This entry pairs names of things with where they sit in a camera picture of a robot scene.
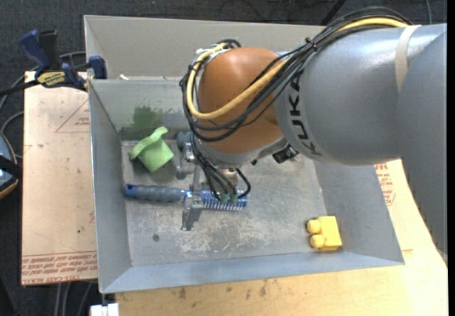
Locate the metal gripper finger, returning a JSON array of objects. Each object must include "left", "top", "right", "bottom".
[
  {"left": 175, "top": 149, "right": 196, "bottom": 181},
  {"left": 180, "top": 196, "right": 202, "bottom": 232}
]

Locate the green plastic cup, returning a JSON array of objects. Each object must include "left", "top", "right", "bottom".
[{"left": 128, "top": 125, "right": 176, "bottom": 174}]

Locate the grey metal bin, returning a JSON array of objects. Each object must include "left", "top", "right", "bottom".
[{"left": 83, "top": 14, "right": 406, "bottom": 295}]

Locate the yellow toy block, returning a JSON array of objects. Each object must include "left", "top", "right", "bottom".
[{"left": 306, "top": 215, "right": 343, "bottom": 251}]

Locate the brown cardboard board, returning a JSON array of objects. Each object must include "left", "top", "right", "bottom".
[{"left": 21, "top": 70, "right": 406, "bottom": 288}]

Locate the black cylinder on white bracket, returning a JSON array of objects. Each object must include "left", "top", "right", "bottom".
[{"left": 271, "top": 144, "right": 300, "bottom": 165}]

